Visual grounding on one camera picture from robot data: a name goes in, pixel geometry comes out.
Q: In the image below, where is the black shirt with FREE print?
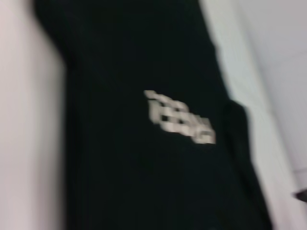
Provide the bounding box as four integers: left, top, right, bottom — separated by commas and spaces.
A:
33, 0, 274, 230

